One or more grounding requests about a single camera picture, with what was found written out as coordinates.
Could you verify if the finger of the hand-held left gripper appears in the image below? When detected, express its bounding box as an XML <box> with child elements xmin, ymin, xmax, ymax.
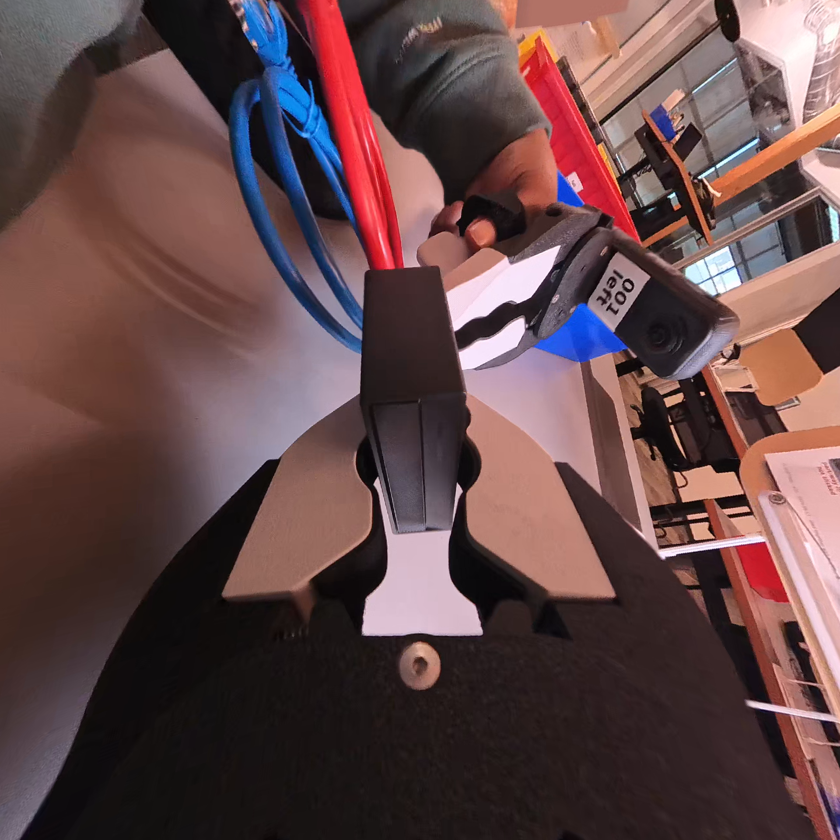
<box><xmin>458</xmin><ymin>320</ymin><xmax>534</xmax><ymax>372</ymax></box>
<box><xmin>443</xmin><ymin>246</ymin><xmax>563</xmax><ymax>332</ymax></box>

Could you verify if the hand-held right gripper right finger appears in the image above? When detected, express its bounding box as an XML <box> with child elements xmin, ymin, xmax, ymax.
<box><xmin>458</xmin><ymin>395</ymin><xmax>618</xmax><ymax>606</ymax></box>

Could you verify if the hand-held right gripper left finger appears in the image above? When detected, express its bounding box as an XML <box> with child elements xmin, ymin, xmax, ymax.
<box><xmin>223</xmin><ymin>399</ymin><xmax>380</xmax><ymax>624</ymax></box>

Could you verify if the black network switch box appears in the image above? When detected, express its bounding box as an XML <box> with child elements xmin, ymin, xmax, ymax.
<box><xmin>360</xmin><ymin>266</ymin><xmax>468</xmax><ymax>536</ymax></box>

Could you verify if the red ethernet cable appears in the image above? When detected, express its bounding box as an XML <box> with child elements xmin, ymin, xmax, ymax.
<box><xmin>294</xmin><ymin>0</ymin><xmax>406</xmax><ymax>271</ymax></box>

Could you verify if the person's left forearm green sleeve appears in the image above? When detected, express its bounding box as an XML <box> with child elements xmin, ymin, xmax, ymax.
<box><xmin>340</xmin><ymin>0</ymin><xmax>553</xmax><ymax>204</ymax></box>

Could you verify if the person's left hand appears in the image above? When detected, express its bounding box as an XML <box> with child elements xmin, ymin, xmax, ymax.
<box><xmin>430</xmin><ymin>128</ymin><xmax>560</xmax><ymax>250</ymax></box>

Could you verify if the blue plastic bin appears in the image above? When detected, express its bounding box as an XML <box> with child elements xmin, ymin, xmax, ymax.
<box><xmin>533</xmin><ymin>169</ymin><xmax>630</xmax><ymax>363</ymax></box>

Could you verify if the black office chair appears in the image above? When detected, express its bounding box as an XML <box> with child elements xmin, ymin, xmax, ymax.
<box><xmin>629</xmin><ymin>379</ymin><xmax>742</xmax><ymax>475</ymax></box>

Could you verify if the wooden chair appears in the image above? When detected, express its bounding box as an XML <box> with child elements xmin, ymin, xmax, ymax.
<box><xmin>736</xmin><ymin>327</ymin><xmax>825</xmax><ymax>411</ymax></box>

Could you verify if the wooden top standing desk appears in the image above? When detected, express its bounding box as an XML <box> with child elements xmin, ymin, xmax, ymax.
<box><xmin>617</xmin><ymin>108</ymin><xmax>723</xmax><ymax>249</ymax></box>

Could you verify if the red plastic bin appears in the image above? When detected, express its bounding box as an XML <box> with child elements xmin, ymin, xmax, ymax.
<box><xmin>524</xmin><ymin>36</ymin><xmax>642</xmax><ymax>242</ymax></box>

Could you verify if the wooden beam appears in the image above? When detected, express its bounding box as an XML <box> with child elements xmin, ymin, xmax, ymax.
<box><xmin>710</xmin><ymin>104</ymin><xmax>840</xmax><ymax>199</ymax></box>

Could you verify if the clear acrylic sign holder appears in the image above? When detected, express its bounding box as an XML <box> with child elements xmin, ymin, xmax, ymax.
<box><xmin>758</xmin><ymin>446</ymin><xmax>840</xmax><ymax>716</ymax></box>

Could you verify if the small red bin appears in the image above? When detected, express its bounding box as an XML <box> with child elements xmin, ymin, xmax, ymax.
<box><xmin>734</xmin><ymin>539</ymin><xmax>790</xmax><ymax>605</ymax></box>

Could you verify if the person's green sweatshirt torso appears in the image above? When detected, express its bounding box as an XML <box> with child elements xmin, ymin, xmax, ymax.
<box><xmin>0</xmin><ymin>0</ymin><xmax>147</xmax><ymax>232</ymax></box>

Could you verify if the blue ethernet cable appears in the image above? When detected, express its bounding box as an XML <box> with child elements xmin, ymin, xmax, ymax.
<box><xmin>228</xmin><ymin>0</ymin><xmax>366</xmax><ymax>355</ymax></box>

